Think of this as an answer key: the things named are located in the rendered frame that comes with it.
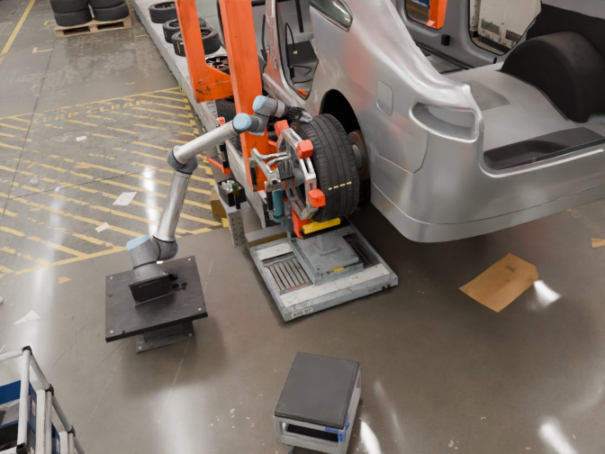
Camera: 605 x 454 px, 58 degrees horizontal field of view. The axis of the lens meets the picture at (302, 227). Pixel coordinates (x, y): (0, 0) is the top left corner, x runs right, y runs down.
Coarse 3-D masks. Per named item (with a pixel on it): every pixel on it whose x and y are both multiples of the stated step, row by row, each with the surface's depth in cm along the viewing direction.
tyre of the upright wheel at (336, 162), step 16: (304, 128) 321; (320, 128) 322; (336, 128) 322; (320, 144) 315; (336, 144) 317; (320, 160) 312; (336, 160) 314; (352, 160) 317; (320, 176) 315; (336, 176) 315; (352, 176) 318; (336, 192) 319; (352, 192) 324; (320, 208) 332; (336, 208) 328; (352, 208) 335
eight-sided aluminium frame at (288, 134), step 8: (280, 136) 342; (288, 136) 326; (296, 136) 326; (280, 144) 348; (296, 144) 317; (296, 152) 318; (304, 168) 315; (312, 168) 316; (304, 176) 314; (312, 176) 315; (304, 184) 319; (312, 184) 319; (288, 192) 363; (288, 200) 365; (296, 200) 362; (296, 208) 353; (304, 208) 352; (312, 208) 326; (304, 216) 339
